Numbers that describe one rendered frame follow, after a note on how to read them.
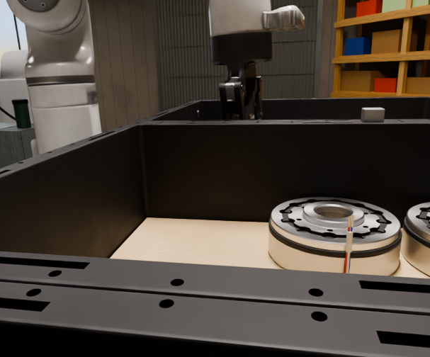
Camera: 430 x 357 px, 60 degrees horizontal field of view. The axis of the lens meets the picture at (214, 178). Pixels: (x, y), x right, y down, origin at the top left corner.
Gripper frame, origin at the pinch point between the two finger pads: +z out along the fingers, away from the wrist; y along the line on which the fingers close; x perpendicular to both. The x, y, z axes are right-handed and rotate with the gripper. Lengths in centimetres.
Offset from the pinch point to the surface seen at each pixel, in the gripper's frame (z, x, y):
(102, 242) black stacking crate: 2.4, -6.9, 24.1
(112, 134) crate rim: -5.8, -7.1, 19.9
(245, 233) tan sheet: 4.7, 3.2, 16.1
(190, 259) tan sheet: 4.4, -0.1, 22.2
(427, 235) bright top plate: 2.1, 17.7, 19.7
